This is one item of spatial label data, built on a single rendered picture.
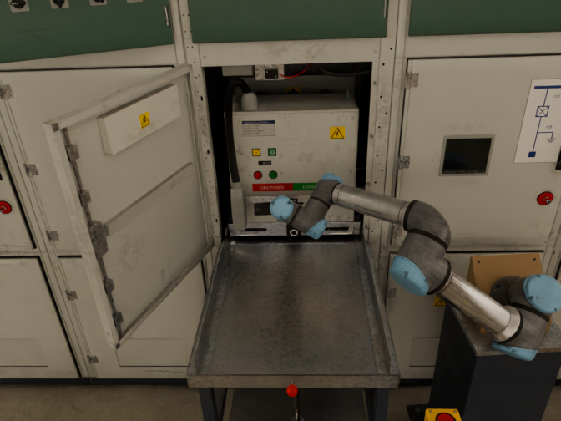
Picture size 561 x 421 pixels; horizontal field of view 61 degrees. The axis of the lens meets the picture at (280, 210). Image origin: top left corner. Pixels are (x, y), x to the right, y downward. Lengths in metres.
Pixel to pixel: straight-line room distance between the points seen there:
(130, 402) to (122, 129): 1.55
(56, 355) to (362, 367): 1.63
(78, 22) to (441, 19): 1.12
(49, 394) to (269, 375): 1.57
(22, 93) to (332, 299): 1.30
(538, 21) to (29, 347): 2.50
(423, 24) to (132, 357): 1.92
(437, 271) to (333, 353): 0.41
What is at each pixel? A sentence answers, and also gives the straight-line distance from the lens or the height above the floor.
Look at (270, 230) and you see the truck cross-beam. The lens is 1.99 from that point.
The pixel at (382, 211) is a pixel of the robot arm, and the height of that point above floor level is 1.22.
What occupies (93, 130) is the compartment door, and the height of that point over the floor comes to 1.51.
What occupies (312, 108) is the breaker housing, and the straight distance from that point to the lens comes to 1.81.
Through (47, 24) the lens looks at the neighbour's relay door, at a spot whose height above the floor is 1.74.
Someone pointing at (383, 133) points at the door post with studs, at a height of 1.32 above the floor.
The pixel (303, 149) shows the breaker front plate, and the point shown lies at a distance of 1.83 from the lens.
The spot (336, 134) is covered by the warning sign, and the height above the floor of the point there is 1.30.
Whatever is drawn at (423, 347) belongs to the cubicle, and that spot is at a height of 0.27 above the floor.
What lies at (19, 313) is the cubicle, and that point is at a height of 0.49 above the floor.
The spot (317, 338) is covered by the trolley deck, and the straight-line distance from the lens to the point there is 1.56.
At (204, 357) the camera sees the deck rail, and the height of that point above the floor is 0.85.
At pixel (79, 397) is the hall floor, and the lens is 2.74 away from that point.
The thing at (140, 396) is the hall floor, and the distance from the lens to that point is 2.63.
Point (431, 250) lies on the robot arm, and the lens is 1.35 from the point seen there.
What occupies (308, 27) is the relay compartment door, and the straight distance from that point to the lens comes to 1.64.
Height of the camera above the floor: 1.95
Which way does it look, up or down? 30 degrees down
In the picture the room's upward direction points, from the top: 2 degrees counter-clockwise
